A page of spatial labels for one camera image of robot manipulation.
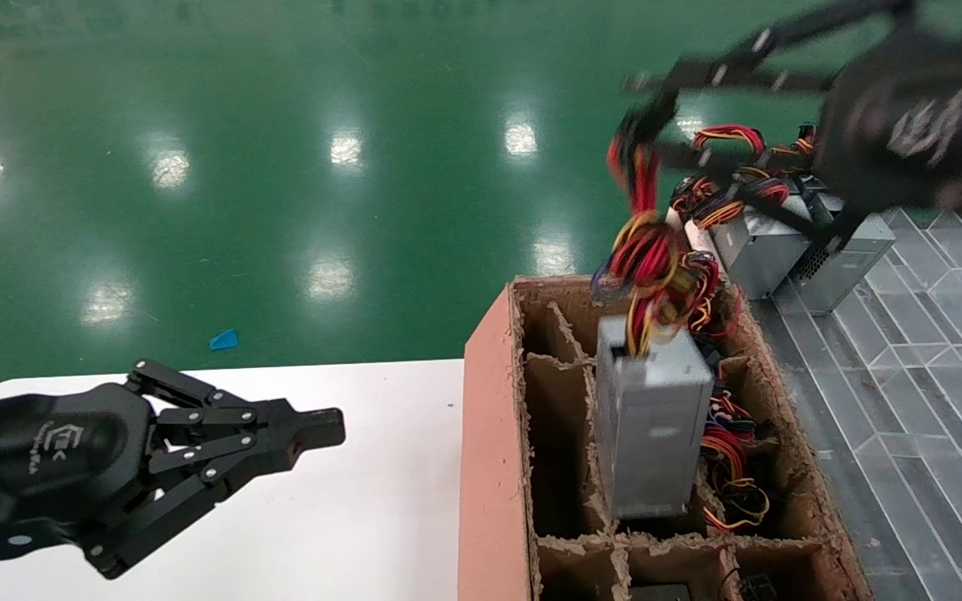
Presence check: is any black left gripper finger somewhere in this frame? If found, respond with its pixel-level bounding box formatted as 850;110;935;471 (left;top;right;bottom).
126;359;347;448

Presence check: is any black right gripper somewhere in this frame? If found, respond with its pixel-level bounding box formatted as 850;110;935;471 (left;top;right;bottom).
619;0;962;253

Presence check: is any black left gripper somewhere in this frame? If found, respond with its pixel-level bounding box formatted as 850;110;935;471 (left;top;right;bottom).
0;382;347;581

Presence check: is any silver power supply with cables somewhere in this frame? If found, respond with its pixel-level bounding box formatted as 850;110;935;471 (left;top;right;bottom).
773;192;898;316
698;426;772;535
669;124;818;301
681;250;741;335
702;388;757;435
590;113;716;520

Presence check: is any brown divided cardboard box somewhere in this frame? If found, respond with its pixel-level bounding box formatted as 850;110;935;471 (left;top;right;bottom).
458;274;876;601

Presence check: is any white frame pipe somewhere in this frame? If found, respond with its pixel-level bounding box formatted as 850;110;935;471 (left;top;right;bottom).
686;224;728;276

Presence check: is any black cable connector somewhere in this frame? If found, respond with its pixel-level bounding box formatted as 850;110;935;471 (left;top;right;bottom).
736;573;781;601

